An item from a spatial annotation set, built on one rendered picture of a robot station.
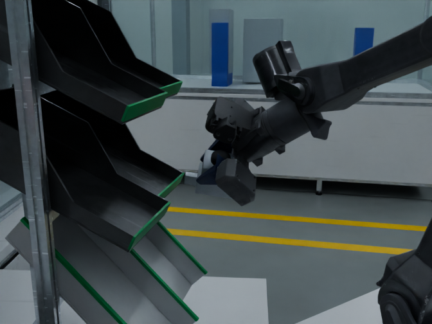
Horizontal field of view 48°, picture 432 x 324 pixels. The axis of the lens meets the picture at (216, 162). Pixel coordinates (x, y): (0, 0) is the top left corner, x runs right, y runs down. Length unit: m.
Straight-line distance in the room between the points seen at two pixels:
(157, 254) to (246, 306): 0.29
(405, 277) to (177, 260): 0.48
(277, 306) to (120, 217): 2.16
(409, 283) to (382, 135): 3.88
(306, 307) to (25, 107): 2.36
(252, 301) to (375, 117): 3.38
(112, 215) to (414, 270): 0.38
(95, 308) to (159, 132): 4.00
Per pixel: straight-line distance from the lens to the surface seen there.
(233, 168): 0.66
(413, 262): 0.56
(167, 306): 0.80
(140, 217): 0.69
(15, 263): 1.59
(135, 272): 0.79
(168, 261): 0.93
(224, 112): 0.68
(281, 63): 0.69
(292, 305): 2.80
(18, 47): 0.59
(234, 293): 1.17
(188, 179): 0.78
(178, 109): 4.53
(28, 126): 0.60
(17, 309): 1.20
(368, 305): 1.18
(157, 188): 0.81
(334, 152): 4.42
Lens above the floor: 1.45
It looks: 15 degrees down
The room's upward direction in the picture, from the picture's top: straight up
